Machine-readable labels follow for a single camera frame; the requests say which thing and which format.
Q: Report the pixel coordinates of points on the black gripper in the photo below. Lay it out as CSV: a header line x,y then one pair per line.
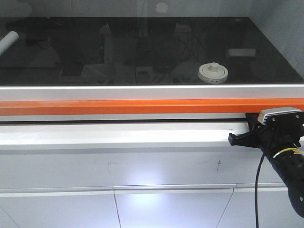
x,y
285,130

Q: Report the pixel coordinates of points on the glass jar with white lid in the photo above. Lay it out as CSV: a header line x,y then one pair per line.
x,y
213,73

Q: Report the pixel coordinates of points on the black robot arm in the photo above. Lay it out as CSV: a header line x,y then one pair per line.
x,y
288,162

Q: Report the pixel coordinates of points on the white fume hood cabinet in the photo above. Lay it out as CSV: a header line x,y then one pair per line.
x,y
135,171

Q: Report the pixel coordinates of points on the glass fume hood sash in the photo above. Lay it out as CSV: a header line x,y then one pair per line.
x,y
151,49

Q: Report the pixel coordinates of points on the white rolled paper liner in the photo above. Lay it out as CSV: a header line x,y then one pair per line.
x,y
8,41

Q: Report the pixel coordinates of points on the orange sash handle bar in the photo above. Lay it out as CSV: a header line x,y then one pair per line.
x,y
174,106

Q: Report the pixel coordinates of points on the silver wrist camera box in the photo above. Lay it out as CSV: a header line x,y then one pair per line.
x,y
269,114

